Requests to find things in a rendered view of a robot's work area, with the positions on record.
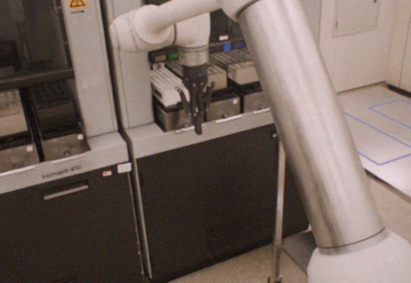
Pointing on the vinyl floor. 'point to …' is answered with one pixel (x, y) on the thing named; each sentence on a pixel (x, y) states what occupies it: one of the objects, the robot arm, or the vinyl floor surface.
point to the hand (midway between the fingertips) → (197, 123)
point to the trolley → (397, 188)
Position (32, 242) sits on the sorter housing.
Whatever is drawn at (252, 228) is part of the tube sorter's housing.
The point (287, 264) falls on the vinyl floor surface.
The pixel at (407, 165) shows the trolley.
